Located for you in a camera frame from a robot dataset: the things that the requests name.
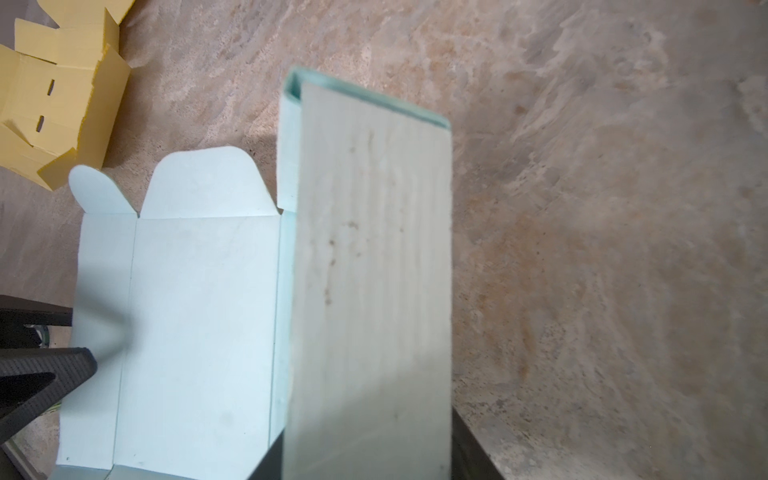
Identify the yellow paper box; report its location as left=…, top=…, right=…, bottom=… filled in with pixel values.
left=1, top=0, right=134, bottom=191

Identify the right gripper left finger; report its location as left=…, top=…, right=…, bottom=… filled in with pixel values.
left=249, top=432, right=284, bottom=480

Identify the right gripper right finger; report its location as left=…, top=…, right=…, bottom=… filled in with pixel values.
left=451, top=407, right=504, bottom=480

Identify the light blue paper box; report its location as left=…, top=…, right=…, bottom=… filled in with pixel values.
left=52, top=68, right=453, bottom=479

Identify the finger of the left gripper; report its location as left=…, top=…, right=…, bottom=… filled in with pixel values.
left=1, top=348, right=97, bottom=442
left=1, top=295, right=73, bottom=348

